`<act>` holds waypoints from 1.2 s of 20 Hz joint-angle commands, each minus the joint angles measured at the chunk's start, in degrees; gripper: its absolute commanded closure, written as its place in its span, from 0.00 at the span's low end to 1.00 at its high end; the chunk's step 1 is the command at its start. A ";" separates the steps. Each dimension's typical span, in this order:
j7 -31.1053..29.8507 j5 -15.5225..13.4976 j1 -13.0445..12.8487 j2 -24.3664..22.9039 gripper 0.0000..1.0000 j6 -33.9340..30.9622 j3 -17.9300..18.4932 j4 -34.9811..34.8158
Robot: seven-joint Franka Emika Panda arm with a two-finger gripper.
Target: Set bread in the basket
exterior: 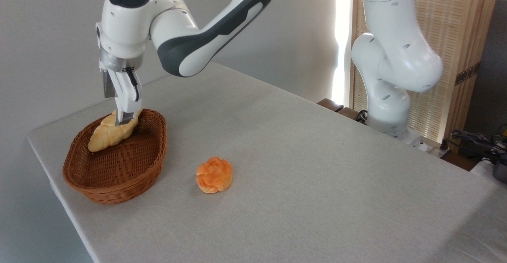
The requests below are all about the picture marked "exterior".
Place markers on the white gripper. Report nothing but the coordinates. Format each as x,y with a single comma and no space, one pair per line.
126,92

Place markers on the long braided bread loaf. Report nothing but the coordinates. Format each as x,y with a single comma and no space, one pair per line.
103,136

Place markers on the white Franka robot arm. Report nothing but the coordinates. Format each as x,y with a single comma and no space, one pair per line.
396,57

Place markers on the brown woven wicker basket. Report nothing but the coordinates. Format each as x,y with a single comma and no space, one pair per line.
119,168

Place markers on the round braided bread bun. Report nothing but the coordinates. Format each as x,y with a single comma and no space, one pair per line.
214,176

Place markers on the dark wooden furniture piece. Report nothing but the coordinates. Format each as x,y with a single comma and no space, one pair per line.
330,104

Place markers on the grey tablecloth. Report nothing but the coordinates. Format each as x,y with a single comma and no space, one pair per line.
317,195

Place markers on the black screen hinge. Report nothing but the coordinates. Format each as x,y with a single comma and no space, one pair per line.
467,73

